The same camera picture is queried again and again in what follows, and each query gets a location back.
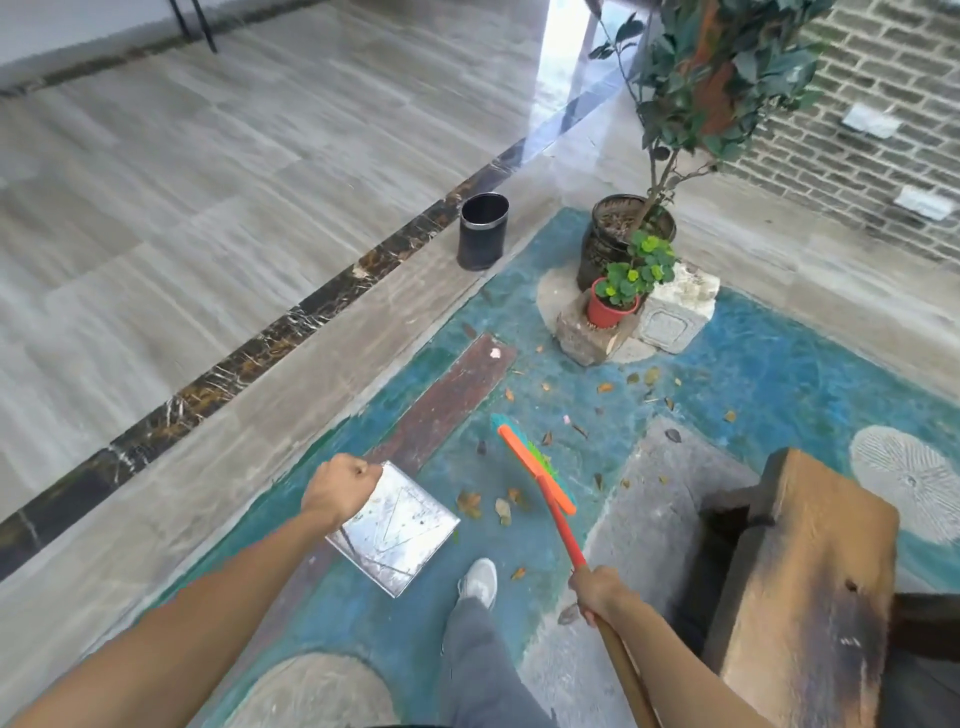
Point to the person's right hand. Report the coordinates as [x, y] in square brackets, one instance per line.
[596, 592]

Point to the person's left hand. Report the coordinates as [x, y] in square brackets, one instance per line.
[337, 487]

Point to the square metal dustpan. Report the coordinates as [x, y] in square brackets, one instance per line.
[397, 532]

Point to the pile of dry leaves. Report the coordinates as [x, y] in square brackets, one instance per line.
[470, 504]

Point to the black waste bin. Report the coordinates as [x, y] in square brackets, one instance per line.
[481, 244]

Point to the person's right forearm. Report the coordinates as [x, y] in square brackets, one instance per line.
[675, 667]

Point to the person's left forearm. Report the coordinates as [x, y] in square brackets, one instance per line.
[187, 637]

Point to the person's right white shoe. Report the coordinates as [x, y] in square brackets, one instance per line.
[478, 583]

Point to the person's right leg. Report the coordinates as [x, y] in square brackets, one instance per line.
[480, 667]

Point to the pale round stone slab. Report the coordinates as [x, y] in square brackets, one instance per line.
[555, 289]
[315, 697]

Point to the dark burnt wooden stool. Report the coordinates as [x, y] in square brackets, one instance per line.
[810, 570]

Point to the brown stone block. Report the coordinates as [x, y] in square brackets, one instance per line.
[585, 345]

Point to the small red flower pot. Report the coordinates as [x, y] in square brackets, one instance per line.
[604, 313]

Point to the white carved stone block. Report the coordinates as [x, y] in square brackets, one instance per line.
[679, 322]

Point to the round carved stone disc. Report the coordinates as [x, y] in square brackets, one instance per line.
[907, 480]

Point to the small plant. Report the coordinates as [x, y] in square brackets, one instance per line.
[645, 262]

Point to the dark glazed plant pot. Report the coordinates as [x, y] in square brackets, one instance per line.
[600, 255]

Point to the black metal stand legs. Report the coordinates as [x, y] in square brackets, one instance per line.
[203, 26]

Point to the green leafy potted tree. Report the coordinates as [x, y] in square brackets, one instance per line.
[765, 75]

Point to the brown wooden wall panel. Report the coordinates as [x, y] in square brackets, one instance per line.
[716, 105]

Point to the white protruding wall bricks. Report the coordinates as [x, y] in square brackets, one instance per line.
[870, 120]

